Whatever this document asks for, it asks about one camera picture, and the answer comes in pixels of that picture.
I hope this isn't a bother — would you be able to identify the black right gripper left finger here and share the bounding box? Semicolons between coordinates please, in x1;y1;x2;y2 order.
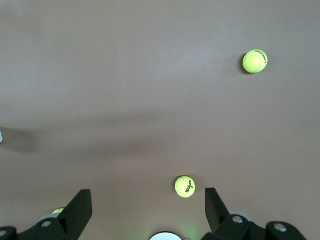
0;188;93;240

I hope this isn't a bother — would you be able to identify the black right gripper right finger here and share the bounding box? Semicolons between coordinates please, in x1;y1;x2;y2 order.
201;186;308;240

